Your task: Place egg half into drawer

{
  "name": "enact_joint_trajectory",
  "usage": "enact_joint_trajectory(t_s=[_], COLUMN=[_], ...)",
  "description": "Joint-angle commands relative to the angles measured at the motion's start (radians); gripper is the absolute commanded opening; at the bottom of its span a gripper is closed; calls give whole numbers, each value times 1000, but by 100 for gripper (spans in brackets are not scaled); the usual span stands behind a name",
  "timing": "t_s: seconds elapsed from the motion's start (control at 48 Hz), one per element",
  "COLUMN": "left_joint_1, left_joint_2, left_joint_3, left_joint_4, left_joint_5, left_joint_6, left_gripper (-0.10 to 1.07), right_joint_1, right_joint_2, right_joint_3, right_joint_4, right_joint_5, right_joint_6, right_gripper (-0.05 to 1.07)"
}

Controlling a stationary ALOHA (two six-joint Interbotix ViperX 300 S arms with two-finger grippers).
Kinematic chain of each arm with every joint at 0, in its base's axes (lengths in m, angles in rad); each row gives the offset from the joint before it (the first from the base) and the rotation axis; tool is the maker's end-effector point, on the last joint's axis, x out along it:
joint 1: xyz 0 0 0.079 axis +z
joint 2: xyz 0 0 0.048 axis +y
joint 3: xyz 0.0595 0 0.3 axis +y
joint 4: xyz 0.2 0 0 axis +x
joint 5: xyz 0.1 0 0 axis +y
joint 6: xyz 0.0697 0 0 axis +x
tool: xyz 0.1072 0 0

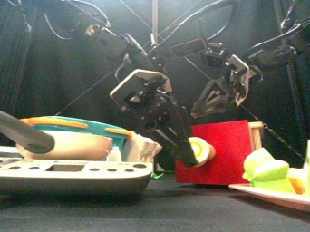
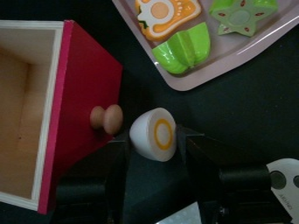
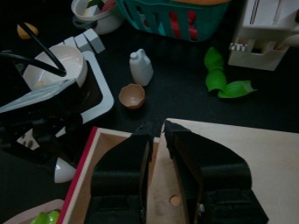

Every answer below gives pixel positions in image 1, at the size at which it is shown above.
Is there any vertical metal frame pole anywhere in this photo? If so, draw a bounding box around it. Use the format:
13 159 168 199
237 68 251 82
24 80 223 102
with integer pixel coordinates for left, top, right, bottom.
151 0 160 47

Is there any dark grey pan handle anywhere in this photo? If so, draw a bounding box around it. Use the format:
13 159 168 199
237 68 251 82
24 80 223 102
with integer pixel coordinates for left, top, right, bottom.
0 110 56 155

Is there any wooden drawer cabinet frame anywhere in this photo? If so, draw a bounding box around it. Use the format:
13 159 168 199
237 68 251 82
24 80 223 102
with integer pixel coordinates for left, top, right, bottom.
247 121 266 152

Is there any small green toy piece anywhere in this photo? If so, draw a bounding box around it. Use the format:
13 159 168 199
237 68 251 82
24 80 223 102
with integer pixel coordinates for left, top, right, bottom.
149 170 165 180

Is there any orange toy food piece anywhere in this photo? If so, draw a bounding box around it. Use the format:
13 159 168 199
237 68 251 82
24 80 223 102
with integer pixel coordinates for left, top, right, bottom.
287 167 310 195

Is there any white plate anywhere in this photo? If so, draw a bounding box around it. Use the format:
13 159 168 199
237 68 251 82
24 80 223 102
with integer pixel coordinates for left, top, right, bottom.
227 182 310 212

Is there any black looping cable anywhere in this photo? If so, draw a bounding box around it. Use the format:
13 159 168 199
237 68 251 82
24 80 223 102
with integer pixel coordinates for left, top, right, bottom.
151 0 239 51

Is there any white crumpled cloth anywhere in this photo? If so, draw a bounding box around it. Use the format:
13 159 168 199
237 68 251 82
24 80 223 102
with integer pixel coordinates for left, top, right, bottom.
120 130 163 164

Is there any red box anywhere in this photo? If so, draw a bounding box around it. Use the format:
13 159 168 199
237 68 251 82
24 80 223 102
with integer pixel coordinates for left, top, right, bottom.
173 120 253 186

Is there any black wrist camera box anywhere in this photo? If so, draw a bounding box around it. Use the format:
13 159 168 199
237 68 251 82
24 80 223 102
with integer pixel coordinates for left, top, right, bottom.
168 38 208 59

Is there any light green toy vegetable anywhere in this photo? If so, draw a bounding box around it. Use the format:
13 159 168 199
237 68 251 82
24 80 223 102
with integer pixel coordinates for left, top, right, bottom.
240 147 298 194

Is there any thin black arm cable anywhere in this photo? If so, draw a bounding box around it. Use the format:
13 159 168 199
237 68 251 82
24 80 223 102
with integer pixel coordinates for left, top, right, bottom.
41 12 112 42

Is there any teal rack with orange handles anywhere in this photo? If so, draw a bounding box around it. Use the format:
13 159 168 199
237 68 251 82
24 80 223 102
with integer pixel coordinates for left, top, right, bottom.
18 115 135 153

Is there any toy egg half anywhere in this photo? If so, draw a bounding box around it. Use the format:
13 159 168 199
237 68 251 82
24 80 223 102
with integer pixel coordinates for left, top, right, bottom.
187 136 216 169

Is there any white bowl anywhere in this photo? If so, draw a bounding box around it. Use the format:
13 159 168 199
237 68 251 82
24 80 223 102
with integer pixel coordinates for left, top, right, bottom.
16 130 115 162

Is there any grey toy tray with holes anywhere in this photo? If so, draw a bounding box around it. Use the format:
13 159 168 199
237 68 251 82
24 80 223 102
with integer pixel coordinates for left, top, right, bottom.
0 146 155 196

